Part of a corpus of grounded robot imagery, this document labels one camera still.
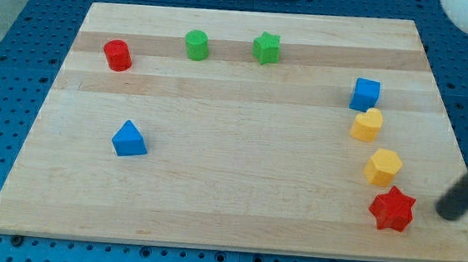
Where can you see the green star block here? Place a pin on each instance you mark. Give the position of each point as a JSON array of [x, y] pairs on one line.
[[266, 48]]

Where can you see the red cylinder block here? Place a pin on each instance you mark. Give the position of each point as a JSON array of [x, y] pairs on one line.
[[118, 55]]

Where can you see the yellow heart block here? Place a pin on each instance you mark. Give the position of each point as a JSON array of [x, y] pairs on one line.
[[367, 125]]

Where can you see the blue triangle block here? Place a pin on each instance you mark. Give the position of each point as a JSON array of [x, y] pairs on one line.
[[129, 141]]

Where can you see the wooden board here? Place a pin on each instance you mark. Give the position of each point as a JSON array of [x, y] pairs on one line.
[[241, 156]]

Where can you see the green cylinder block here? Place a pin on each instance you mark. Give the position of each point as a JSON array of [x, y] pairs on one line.
[[196, 45]]

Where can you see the yellow hexagon block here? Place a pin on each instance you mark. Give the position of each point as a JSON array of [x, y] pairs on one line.
[[382, 167]]

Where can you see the red star block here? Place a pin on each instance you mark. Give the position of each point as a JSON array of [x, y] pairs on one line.
[[392, 210]]

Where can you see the blue cube block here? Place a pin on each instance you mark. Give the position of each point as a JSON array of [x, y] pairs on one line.
[[365, 95]]

